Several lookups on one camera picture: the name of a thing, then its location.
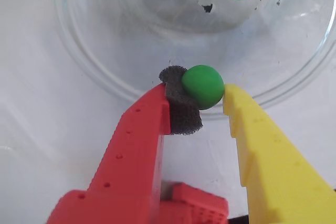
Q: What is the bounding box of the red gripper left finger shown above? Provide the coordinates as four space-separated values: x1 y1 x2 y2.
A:
46 65 204 224

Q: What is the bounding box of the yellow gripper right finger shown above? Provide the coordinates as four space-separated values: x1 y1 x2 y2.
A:
222 83 336 224

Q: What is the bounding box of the green round pill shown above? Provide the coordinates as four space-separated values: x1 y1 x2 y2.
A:
181 64 225 111

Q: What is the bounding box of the clear glass bowl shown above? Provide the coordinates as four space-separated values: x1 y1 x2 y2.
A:
48 0 336 116

